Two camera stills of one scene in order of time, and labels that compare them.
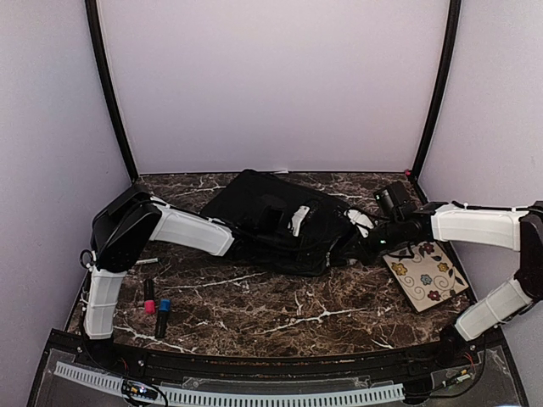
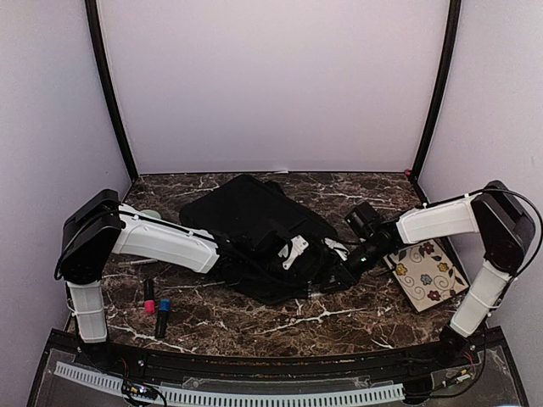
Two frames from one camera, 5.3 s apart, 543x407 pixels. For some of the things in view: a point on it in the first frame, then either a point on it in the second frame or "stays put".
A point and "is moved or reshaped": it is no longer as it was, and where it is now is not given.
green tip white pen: [147, 261] stays put
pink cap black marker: [149, 302] stays put
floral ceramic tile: [426, 274] stays put
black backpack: [282, 226] is moved or reshaped
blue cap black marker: [162, 318] stays put
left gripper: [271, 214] -> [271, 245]
